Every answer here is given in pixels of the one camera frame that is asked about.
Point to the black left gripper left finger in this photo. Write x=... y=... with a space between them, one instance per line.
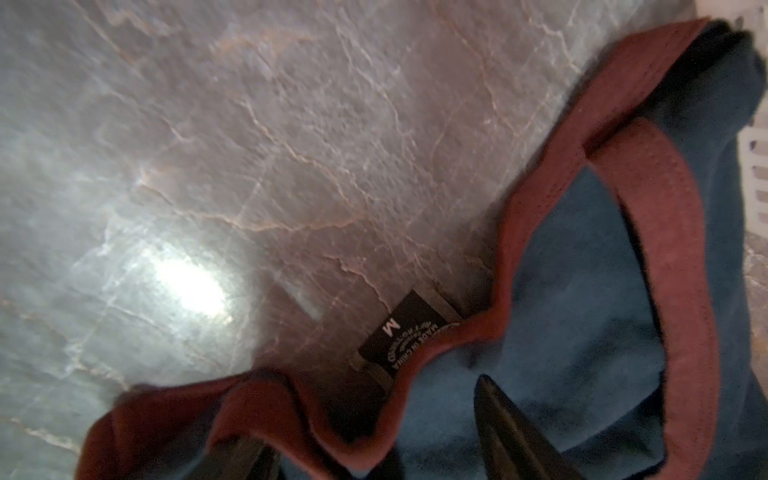
x=243 y=459

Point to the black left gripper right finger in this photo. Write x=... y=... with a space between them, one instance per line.
x=513 y=448

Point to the dark navy maroon-trimmed tank top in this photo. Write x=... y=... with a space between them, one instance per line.
x=618 y=323

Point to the white plastic laundry basket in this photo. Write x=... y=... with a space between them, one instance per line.
x=750 y=15

